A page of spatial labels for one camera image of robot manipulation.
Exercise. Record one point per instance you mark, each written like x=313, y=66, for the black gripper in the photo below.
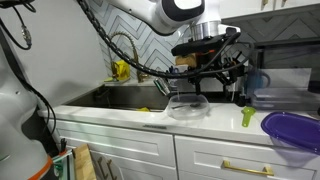
x=206, y=45

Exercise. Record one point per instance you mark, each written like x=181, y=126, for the silver metal spoon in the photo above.
x=193, y=105

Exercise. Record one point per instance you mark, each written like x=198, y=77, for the clear plastic bowl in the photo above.
x=186, y=115

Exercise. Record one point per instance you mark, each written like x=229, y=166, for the yellow green plastic spoon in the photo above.
x=246, y=118

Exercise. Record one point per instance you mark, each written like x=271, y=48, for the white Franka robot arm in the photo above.
x=13, y=126

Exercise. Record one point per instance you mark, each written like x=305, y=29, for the stainless steel sink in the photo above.
x=126, y=96

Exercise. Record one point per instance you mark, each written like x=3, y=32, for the white sink front panel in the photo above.
x=113, y=143

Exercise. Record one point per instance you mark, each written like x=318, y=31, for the steel dish rack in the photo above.
x=213, y=87

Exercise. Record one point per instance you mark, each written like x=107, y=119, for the small black bottle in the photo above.
x=242, y=100

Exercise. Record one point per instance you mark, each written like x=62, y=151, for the round wooden board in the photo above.
x=185, y=60

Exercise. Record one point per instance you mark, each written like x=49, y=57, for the blue translucent jug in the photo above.
x=256, y=83

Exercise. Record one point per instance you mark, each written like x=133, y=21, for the metal cutlery holder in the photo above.
x=161, y=86

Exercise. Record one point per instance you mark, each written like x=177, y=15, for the dark label plate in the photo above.
x=154, y=126

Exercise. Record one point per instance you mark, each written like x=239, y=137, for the white drawer front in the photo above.
x=206, y=156

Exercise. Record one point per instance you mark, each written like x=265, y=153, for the gold spring faucet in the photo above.
x=137, y=76

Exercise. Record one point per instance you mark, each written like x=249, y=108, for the clear storage box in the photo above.
x=286, y=100

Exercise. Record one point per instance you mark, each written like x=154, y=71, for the yellow rubber glove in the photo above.
x=120, y=70

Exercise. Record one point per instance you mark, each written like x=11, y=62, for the purple lidded clear container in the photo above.
x=293, y=130

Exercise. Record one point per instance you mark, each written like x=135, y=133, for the white upper cabinet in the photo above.
x=266, y=6

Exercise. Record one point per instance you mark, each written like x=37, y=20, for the white cabinet door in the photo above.
x=140, y=171

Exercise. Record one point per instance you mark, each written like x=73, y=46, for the light wooden plank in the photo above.
x=83, y=163

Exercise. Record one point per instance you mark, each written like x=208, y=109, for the small black clamp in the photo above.
x=63, y=145

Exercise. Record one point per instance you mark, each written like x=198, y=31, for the clear panel with green edge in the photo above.
x=65, y=166

